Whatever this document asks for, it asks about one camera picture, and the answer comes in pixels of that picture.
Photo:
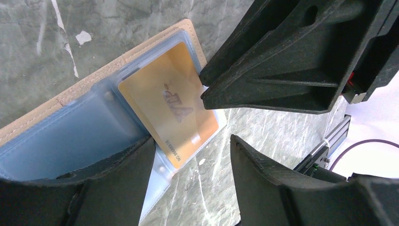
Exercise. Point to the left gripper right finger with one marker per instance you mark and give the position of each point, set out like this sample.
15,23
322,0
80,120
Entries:
270,194

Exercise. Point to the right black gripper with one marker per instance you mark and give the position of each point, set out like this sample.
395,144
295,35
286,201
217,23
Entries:
302,55

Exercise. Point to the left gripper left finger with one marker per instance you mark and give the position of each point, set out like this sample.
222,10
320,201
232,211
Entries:
110,192

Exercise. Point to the tan blue card holder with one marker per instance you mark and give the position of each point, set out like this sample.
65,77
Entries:
91,121

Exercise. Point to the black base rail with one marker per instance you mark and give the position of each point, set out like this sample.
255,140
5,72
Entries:
319,157

